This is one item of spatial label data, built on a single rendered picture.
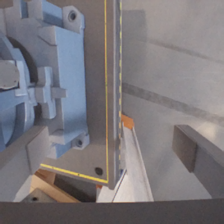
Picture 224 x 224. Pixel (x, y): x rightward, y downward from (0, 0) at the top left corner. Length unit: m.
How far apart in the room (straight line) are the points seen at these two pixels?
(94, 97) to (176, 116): 0.49
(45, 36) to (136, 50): 0.53
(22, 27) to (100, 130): 0.44
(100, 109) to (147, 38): 0.47
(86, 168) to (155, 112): 0.47
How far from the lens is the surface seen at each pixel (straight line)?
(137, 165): 0.69
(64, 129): 0.56
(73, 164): 0.82
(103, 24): 0.63
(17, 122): 0.48
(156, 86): 0.92
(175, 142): 0.17
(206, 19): 0.94
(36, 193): 1.42
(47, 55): 0.55
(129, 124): 0.91
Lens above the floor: 0.91
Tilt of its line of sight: 64 degrees down
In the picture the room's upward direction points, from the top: 125 degrees counter-clockwise
